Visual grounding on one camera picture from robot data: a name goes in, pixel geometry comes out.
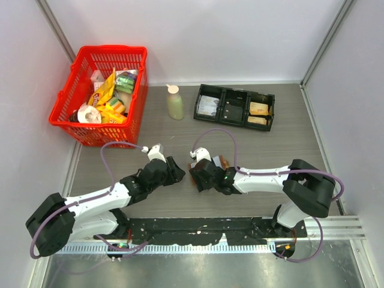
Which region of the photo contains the white card stack in tray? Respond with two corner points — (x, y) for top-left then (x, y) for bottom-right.
(197, 95), (220, 116)

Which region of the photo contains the black three-compartment tray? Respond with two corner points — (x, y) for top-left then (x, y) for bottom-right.
(193, 84), (275, 131)

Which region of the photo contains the brown leather card holder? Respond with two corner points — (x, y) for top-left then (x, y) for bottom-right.
(188, 155), (230, 170)

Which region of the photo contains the yellow boxed snack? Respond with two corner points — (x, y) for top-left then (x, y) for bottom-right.
(97, 106), (127, 124)

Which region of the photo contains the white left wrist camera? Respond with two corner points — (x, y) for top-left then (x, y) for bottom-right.
(141, 143), (166, 162)

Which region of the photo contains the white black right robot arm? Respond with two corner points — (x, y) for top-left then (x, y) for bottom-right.
(189, 158), (336, 237)

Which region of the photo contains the gold card stack in tray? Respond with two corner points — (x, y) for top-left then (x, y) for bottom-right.
(249, 102), (269, 116)

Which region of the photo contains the white tape roll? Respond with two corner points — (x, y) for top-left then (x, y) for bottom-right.
(77, 105), (101, 124)

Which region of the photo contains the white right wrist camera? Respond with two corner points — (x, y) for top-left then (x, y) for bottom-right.
(190, 147), (211, 163)

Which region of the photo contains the aluminium front rail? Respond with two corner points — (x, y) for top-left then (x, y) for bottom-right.
(51, 216), (365, 258)

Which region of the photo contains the yellow snack bag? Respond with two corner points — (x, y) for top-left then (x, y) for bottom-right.
(88, 69), (116, 107)

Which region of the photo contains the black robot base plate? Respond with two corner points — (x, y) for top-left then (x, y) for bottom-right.
(102, 217), (307, 246)

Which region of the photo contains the green sponge pack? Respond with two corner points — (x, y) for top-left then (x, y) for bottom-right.
(115, 74), (136, 94)

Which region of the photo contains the green liquid squeeze bottle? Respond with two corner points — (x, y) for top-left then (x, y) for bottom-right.
(166, 84), (184, 120)

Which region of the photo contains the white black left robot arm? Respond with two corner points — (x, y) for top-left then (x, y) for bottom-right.
(26, 157), (185, 259)

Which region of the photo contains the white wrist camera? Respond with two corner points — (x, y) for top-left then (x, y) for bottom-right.
(141, 143), (166, 162)
(190, 147), (211, 163)

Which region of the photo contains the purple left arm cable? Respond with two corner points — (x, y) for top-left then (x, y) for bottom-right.
(29, 140), (151, 262)

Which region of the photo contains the red plastic shopping basket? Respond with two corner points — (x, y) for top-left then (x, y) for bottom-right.
(49, 45), (148, 146)

